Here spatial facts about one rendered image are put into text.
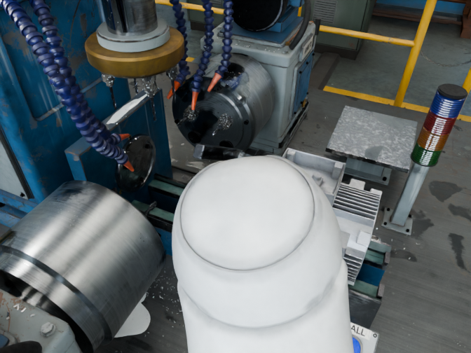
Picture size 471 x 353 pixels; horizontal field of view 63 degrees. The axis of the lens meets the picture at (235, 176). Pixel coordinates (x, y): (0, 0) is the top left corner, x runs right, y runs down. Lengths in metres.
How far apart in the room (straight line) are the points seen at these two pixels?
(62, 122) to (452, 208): 1.08
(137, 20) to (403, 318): 0.83
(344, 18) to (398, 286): 3.16
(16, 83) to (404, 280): 0.96
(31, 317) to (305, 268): 0.44
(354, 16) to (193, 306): 3.76
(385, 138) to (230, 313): 1.13
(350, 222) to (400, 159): 0.51
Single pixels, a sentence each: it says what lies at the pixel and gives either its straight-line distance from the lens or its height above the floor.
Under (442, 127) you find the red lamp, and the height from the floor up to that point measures 1.14.
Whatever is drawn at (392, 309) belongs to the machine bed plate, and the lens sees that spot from 1.02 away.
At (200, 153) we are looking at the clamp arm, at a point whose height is 1.15.
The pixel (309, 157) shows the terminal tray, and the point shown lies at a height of 1.14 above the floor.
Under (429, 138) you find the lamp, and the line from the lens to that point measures 0.99.
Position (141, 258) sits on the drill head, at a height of 1.08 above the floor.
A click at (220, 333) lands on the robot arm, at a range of 0.22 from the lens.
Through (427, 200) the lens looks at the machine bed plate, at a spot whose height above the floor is 0.80.
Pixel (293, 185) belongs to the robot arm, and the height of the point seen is 1.49.
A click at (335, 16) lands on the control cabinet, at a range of 3.96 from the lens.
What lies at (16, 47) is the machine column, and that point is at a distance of 0.85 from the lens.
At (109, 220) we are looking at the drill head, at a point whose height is 1.15.
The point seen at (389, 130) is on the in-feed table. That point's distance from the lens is 1.34.
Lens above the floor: 1.62
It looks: 41 degrees down
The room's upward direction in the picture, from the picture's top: 1 degrees clockwise
